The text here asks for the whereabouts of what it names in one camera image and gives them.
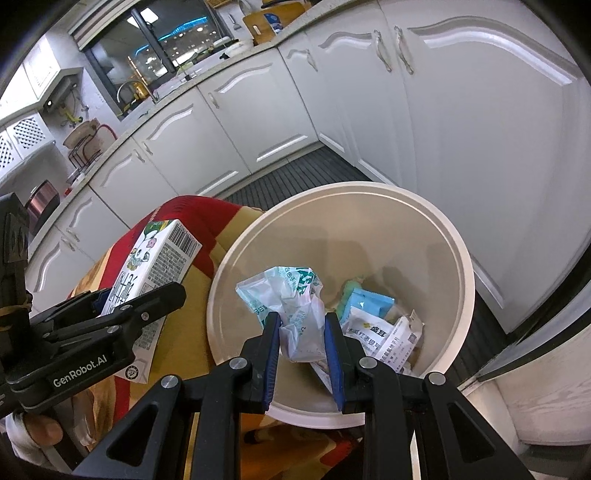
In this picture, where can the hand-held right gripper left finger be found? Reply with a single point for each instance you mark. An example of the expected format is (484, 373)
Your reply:
(272, 360)

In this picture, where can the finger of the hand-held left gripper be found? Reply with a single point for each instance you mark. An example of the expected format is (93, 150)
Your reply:
(99, 300)
(157, 300)

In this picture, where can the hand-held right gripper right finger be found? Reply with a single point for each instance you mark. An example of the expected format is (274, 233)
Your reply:
(333, 364)

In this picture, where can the green white milk carton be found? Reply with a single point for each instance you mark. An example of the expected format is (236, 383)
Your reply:
(157, 258)

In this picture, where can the white plastic bag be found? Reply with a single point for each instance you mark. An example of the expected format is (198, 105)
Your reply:
(295, 323)

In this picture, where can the white orange snack bag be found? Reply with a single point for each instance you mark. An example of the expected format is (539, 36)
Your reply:
(383, 337)

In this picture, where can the blue plastic packet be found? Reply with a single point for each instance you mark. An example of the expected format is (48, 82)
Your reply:
(369, 304)

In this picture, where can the white round plastic bin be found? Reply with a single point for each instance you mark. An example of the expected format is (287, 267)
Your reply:
(346, 230)

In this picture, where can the person's left hand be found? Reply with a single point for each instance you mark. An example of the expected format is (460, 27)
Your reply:
(44, 429)

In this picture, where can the red orange printed blanket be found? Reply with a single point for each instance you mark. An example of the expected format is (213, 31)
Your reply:
(194, 217)

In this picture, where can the copper rice cooker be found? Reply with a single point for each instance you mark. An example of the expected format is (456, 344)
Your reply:
(44, 201)

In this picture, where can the beige bowl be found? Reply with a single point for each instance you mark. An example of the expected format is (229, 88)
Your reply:
(81, 131)

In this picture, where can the white lattice upper cabinets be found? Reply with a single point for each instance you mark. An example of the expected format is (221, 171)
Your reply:
(16, 138)

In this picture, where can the yellow hanging brush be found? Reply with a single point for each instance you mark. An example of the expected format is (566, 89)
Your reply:
(69, 115)

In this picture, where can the steel kitchen faucet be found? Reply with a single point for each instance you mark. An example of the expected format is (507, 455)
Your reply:
(138, 90)

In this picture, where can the white lower kitchen cabinets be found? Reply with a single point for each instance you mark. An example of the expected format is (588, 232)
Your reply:
(415, 138)

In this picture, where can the dark kitchen window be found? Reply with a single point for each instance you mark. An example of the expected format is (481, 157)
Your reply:
(157, 46)

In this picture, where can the white bowl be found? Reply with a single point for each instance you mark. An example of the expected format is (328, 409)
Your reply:
(238, 48)

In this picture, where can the blue white bag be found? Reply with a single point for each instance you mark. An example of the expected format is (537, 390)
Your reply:
(274, 22)

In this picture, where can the wooden cutting board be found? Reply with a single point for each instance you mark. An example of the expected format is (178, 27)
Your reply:
(295, 18)

